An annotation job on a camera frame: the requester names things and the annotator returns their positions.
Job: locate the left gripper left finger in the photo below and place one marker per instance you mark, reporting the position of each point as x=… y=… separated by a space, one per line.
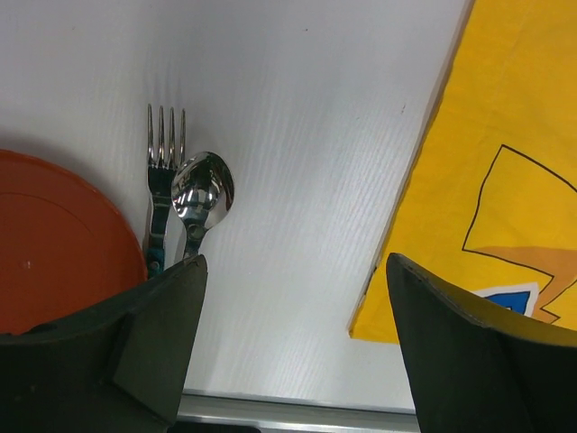
x=117 y=366

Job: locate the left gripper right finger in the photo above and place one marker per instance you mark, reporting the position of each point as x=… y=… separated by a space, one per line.
x=474 y=366

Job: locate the red round plate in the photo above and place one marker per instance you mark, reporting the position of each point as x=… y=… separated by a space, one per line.
x=64 y=244

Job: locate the yellow pikachu placemat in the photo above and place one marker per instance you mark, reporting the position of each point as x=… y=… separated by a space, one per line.
x=490 y=203

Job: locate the aluminium rail frame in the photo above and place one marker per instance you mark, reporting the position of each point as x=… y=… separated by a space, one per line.
x=282 y=416

